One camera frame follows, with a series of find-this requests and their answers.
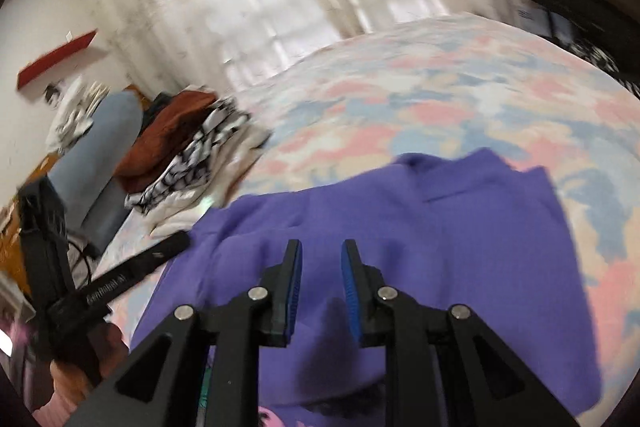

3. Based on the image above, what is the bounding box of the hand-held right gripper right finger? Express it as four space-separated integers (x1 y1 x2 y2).
341 239 581 427

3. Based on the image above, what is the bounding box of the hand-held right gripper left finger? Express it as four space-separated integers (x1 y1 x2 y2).
65 239 304 427

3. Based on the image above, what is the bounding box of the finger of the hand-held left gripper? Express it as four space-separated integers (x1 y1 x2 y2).
127 231 192 284

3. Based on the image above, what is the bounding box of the purple zip hoodie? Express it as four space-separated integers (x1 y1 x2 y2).
129 147 603 427

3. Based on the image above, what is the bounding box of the pile of white grey clothes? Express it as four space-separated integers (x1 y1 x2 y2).
44 77 111 154

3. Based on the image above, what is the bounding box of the person's left hand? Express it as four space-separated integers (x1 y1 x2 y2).
49 321 130 410

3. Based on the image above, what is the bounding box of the black and white striped garment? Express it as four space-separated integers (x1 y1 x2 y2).
124 99 251 214

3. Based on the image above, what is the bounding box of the cream folded garment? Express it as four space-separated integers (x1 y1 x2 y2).
149 127 273 239

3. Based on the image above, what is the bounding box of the grey-blue pillow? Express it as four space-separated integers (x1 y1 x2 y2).
47 91 143 253

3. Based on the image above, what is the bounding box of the brown folded garment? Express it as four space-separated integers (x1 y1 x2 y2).
115 90 221 192

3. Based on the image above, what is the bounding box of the pastel patterned bedspread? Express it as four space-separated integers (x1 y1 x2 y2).
92 12 640 408

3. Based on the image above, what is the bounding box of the dark cluttered furniture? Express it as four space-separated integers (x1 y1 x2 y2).
515 0 640 95

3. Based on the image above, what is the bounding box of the black cable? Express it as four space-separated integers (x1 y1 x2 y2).
62 234 103 290

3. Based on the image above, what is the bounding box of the red wall shelf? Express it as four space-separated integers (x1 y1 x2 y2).
16 29 98 92

